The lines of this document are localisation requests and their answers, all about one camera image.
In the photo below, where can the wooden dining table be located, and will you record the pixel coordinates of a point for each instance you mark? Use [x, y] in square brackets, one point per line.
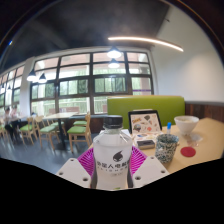
[60, 116]

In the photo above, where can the person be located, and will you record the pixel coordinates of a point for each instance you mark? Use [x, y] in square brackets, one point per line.
[8, 121]
[14, 111]

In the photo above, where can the long curved ceiling light strip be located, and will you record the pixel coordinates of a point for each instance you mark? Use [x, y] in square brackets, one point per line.
[146, 40]

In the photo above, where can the small blue-capped bottle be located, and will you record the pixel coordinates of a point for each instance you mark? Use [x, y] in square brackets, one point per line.
[169, 128]

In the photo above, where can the clear drink bottle black cap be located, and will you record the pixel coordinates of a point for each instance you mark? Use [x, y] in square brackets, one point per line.
[112, 153]

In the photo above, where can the speckled green ceramic mug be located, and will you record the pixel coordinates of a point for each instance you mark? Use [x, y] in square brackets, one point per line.
[166, 148]

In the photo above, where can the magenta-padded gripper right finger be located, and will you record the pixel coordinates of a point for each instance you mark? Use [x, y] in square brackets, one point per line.
[150, 170]

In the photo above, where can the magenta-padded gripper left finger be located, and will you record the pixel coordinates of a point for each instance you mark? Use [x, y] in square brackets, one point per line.
[71, 170]

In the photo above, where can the group of pendant lamps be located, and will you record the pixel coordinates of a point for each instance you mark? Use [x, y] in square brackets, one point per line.
[114, 53]

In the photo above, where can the dark-framed window wall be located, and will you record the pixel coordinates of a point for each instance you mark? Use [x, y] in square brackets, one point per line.
[73, 86]

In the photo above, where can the flat round red coaster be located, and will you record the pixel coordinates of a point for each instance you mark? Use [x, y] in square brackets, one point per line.
[188, 152]

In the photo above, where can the white ceramic bowl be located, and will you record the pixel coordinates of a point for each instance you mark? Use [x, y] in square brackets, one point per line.
[186, 125]

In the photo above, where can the green upholstered bench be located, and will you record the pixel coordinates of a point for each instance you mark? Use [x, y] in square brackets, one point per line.
[146, 103]

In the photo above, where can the group of wooden green-seat chairs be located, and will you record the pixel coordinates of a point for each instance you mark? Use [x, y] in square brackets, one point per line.
[78, 130]

